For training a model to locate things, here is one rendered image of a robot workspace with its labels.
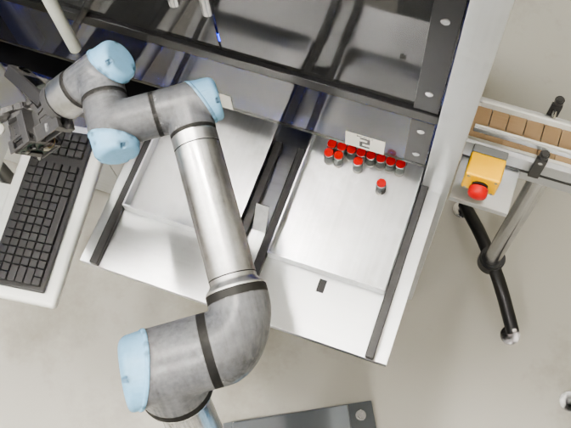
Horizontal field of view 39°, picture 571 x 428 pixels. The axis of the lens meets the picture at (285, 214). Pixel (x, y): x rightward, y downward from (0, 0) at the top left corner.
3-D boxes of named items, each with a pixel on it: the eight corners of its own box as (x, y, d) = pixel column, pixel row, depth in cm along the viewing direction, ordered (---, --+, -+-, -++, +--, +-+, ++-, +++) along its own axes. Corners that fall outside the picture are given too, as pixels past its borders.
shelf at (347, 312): (166, 81, 196) (164, 77, 194) (449, 166, 184) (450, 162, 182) (81, 262, 180) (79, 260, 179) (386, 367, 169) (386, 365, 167)
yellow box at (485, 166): (469, 157, 174) (474, 142, 167) (502, 166, 173) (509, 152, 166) (460, 188, 171) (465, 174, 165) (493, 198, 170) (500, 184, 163)
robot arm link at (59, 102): (54, 64, 136) (91, 75, 143) (37, 78, 138) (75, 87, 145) (65, 104, 134) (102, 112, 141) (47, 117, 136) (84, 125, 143)
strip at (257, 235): (258, 212, 180) (256, 202, 175) (271, 216, 180) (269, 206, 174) (236, 270, 176) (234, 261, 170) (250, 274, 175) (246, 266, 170)
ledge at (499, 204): (465, 145, 186) (466, 142, 184) (522, 162, 183) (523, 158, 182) (448, 199, 181) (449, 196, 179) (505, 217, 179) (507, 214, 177)
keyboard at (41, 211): (42, 127, 199) (39, 123, 197) (96, 137, 198) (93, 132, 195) (-13, 282, 186) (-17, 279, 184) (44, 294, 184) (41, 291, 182)
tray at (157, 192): (183, 83, 193) (180, 76, 190) (286, 114, 189) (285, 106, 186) (125, 210, 182) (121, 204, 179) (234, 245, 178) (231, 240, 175)
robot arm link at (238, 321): (295, 363, 117) (209, 60, 128) (220, 385, 116) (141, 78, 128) (295, 368, 128) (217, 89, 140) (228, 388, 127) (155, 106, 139)
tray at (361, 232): (319, 123, 187) (319, 116, 184) (428, 155, 183) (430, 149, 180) (268, 256, 176) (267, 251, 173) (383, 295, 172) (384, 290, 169)
